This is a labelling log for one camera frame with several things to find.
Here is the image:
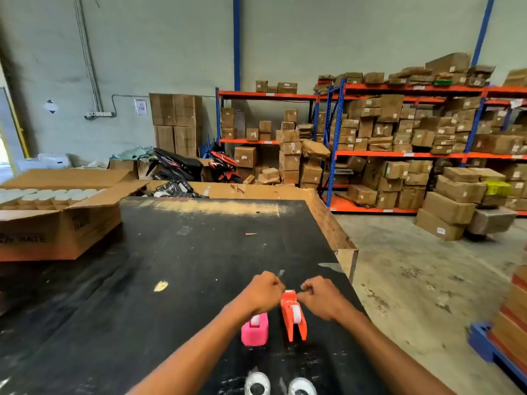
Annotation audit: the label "person's right hand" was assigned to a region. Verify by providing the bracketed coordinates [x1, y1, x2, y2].
[296, 276, 353, 322]

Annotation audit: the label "person's left hand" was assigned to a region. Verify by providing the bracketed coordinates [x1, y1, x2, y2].
[240, 271, 286, 316]

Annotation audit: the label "orange tape dispenser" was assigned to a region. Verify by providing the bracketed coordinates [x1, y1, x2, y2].
[280, 290, 308, 343]

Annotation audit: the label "person's right forearm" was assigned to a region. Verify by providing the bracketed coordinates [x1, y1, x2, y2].
[334, 302, 455, 395]

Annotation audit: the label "person's left forearm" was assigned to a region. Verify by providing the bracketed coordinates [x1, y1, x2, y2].
[125, 295, 264, 395]

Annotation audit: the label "pink tape dispenser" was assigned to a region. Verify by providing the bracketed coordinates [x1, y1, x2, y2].
[241, 312, 269, 347]

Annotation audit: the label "white tape roll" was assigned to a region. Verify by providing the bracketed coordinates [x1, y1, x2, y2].
[288, 377, 317, 395]
[245, 371, 271, 395]

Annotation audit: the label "black table mat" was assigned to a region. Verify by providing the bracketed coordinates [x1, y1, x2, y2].
[0, 196, 373, 395]

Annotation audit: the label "tall stack of cardboard boxes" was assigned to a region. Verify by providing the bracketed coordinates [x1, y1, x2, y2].
[275, 129, 331, 190]

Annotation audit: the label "cardboard boxes on small rack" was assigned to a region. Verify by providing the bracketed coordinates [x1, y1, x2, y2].
[220, 80, 315, 185]

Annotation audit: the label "black plastic bag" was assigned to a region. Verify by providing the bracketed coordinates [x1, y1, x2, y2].
[152, 179, 207, 199]

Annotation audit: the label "long blue orange shelving rack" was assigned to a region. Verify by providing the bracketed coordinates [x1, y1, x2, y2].
[318, 80, 527, 217]

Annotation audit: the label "floor pile of cardboard boxes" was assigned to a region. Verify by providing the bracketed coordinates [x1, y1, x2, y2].
[415, 166, 508, 242]

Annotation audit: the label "large brown cardboard box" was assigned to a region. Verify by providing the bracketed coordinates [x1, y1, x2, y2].
[149, 93, 177, 127]
[154, 125, 176, 154]
[174, 126, 202, 159]
[173, 94, 203, 128]

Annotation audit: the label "blue pallet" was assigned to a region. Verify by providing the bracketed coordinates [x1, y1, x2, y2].
[469, 322, 527, 389]

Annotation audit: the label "small blue orange shelving rack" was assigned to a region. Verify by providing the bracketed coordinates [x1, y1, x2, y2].
[215, 87, 321, 190]

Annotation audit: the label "cardboard boxes on long rack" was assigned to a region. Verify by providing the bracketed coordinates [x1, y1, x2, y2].
[314, 52, 527, 211]

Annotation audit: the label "green plastic sheet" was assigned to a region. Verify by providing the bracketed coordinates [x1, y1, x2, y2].
[110, 146, 155, 162]

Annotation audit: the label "grey wrapped package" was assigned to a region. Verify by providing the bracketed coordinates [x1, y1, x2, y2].
[466, 207, 517, 236]

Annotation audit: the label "orange-edged stack of boxes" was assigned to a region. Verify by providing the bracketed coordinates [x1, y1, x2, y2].
[492, 264, 527, 370]

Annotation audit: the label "yellow taped cardboard box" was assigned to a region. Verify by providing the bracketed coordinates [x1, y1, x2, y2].
[483, 181, 512, 197]

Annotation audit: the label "large open cardboard box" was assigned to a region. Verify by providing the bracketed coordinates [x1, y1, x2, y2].
[0, 168, 150, 262]

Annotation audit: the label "group of white rolls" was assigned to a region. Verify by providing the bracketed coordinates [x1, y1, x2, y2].
[0, 187, 108, 204]

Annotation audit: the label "white foam box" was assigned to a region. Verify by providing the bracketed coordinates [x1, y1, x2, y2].
[16, 153, 71, 172]

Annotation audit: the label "slanted blue steel column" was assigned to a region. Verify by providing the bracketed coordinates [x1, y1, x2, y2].
[470, 0, 497, 67]

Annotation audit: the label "grey wall conduit pipes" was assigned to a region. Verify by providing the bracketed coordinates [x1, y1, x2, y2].
[73, 0, 104, 113]

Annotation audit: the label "yellow door frame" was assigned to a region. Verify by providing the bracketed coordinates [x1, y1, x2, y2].
[0, 88, 30, 176]

